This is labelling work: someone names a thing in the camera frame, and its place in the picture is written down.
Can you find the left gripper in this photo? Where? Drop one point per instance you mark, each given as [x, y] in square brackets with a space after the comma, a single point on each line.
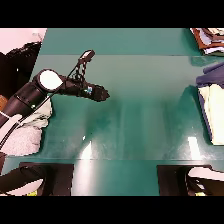
[83, 90]

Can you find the purple T-shirt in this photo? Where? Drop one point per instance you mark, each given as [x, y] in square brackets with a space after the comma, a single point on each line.
[213, 75]

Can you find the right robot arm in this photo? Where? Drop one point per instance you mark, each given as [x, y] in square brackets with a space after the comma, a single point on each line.
[203, 173]

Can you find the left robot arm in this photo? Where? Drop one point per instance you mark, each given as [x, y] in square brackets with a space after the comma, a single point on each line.
[26, 96]

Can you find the white fluffy garment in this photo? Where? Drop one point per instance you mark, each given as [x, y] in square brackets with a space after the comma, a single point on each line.
[23, 141]

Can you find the brown garment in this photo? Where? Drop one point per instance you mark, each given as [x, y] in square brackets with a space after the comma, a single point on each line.
[2, 102]

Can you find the red-brown folded garment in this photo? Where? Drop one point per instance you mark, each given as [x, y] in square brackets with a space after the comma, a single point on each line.
[199, 38]

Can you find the cream folded garment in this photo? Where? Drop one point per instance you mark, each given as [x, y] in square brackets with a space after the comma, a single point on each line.
[216, 115]

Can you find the heap of clothes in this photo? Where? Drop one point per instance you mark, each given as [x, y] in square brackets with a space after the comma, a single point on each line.
[215, 50]

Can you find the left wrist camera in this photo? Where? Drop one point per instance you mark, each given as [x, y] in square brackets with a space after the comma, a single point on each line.
[87, 54]

